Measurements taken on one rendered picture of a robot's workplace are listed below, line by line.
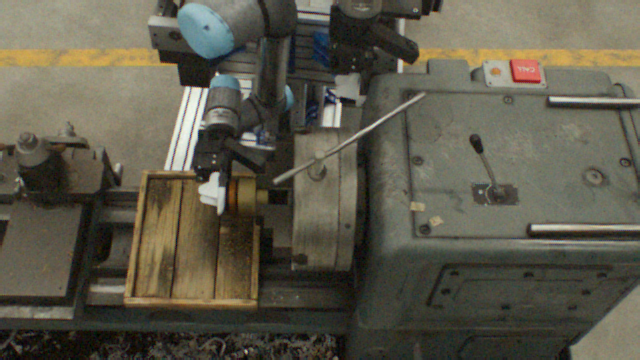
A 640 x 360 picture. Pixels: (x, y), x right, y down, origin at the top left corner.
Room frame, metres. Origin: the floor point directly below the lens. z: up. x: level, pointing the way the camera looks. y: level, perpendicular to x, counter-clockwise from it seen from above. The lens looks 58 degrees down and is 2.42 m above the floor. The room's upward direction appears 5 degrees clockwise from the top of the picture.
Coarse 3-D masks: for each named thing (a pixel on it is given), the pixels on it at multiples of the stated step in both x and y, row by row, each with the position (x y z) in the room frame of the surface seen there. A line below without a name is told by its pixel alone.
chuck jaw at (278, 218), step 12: (264, 216) 0.73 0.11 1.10; (276, 216) 0.73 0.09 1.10; (288, 216) 0.74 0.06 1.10; (264, 228) 0.70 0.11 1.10; (276, 228) 0.70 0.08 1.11; (288, 228) 0.71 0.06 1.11; (276, 240) 0.67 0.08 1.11; (288, 240) 0.68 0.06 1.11; (276, 252) 0.66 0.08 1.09; (288, 252) 0.66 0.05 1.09
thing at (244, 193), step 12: (228, 180) 0.81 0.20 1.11; (240, 180) 0.81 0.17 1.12; (252, 180) 0.81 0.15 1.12; (228, 192) 0.77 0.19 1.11; (240, 192) 0.77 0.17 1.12; (252, 192) 0.78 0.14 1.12; (264, 192) 0.79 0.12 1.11; (228, 204) 0.75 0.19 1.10; (240, 204) 0.75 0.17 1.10; (252, 204) 0.75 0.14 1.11; (264, 204) 0.76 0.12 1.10
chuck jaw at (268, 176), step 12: (300, 132) 0.88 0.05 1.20; (276, 144) 0.85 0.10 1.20; (288, 144) 0.85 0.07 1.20; (276, 156) 0.84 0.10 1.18; (288, 156) 0.84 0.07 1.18; (264, 168) 0.84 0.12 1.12; (276, 168) 0.82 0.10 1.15; (288, 168) 0.82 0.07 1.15; (264, 180) 0.80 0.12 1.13; (288, 180) 0.81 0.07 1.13
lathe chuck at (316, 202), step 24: (312, 144) 0.83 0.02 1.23; (336, 144) 0.84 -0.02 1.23; (336, 168) 0.78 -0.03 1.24; (312, 192) 0.73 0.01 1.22; (336, 192) 0.73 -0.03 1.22; (312, 216) 0.69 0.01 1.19; (336, 216) 0.70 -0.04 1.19; (312, 240) 0.66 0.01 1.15; (336, 240) 0.66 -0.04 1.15; (312, 264) 0.64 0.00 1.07
